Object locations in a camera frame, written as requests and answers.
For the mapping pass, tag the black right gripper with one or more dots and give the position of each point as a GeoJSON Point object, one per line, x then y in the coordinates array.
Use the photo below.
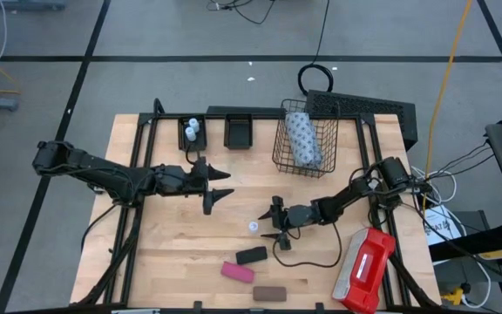
{"type": "Point", "coordinates": [290, 216]}

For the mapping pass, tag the black plastic bin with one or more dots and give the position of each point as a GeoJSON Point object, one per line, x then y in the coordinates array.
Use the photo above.
{"type": "Point", "coordinates": [198, 146]}
{"type": "Point", "coordinates": [238, 133]}

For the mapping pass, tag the black perforated computer case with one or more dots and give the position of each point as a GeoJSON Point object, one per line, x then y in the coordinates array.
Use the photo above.
{"type": "Point", "coordinates": [364, 107]}

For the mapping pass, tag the yellow plug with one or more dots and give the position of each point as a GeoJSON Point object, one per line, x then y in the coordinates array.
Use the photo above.
{"type": "Point", "coordinates": [451, 296]}

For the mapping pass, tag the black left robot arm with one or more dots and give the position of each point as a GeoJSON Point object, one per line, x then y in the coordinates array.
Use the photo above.
{"type": "Point", "coordinates": [103, 172]}

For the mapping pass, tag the small white vial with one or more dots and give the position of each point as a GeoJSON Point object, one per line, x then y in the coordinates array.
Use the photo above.
{"type": "Point", "coordinates": [194, 123]}
{"type": "Point", "coordinates": [253, 226]}
{"type": "Point", "coordinates": [190, 134]}

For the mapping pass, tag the pink bandage roll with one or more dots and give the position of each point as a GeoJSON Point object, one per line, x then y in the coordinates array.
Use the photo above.
{"type": "Point", "coordinates": [237, 272]}

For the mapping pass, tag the brown eraser block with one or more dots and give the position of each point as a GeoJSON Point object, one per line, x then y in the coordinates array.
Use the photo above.
{"type": "Point", "coordinates": [269, 294]}

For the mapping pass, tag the white bag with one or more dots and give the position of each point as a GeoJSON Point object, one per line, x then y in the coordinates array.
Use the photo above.
{"type": "Point", "coordinates": [445, 224]}

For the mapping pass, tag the red first aid kit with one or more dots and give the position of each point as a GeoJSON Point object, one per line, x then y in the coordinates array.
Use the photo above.
{"type": "Point", "coordinates": [364, 270]}

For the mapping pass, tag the blue-grey patterned soft pack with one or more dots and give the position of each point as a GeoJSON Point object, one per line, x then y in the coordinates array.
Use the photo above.
{"type": "Point", "coordinates": [304, 139]}

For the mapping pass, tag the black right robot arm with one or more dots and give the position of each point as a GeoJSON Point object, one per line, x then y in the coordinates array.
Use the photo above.
{"type": "Point", "coordinates": [347, 198]}

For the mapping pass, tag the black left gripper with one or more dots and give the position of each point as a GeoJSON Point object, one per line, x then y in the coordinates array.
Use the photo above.
{"type": "Point", "coordinates": [192, 181]}

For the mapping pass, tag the black eraser block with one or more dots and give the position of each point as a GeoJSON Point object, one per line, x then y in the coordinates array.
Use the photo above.
{"type": "Point", "coordinates": [251, 255]}

